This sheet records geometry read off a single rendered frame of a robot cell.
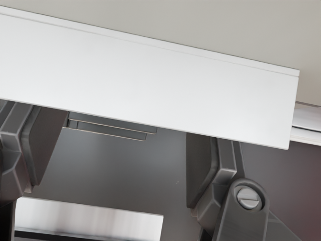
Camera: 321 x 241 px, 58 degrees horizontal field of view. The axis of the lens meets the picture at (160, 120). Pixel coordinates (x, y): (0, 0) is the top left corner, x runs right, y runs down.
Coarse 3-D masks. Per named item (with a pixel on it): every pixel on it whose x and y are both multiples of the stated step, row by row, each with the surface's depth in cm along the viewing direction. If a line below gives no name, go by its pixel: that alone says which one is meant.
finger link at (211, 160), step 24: (192, 144) 12; (216, 144) 9; (240, 144) 10; (192, 168) 11; (216, 168) 9; (240, 168) 10; (192, 192) 10; (216, 192) 9; (192, 216) 11; (216, 216) 9; (288, 240) 8
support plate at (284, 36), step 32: (0, 0) 7; (32, 0) 6; (64, 0) 6; (96, 0) 6; (128, 0) 6; (160, 0) 5; (192, 0) 5; (224, 0) 5; (256, 0) 5; (288, 0) 5; (320, 0) 4; (128, 32) 7; (160, 32) 7; (192, 32) 7; (224, 32) 6; (256, 32) 6; (288, 32) 6; (320, 32) 5; (288, 64) 8; (320, 64) 7; (320, 96) 11
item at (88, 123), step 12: (84, 120) 38; (96, 120) 38; (108, 120) 39; (120, 120) 39; (96, 132) 40; (108, 132) 40; (120, 132) 40; (132, 132) 40; (144, 132) 40; (156, 132) 40
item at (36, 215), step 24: (24, 216) 19; (48, 216) 20; (72, 216) 20; (96, 216) 20; (120, 216) 20; (144, 216) 21; (24, 240) 18; (48, 240) 19; (72, 240) 19; (96, 240) 19; (120, 240) 20; (144, 240) 21
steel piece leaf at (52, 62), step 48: (0, 48) 7; (48, 48) 7; (96, 48) 7; (144, 48) 7; (192, 48) 7; (0, 96) 7; (48, 96) 7; (96, 96) 7; (144, 96) 7; (192, 96) 7; (240, 96) 8; (288, 96) 8; (288, 144) 8
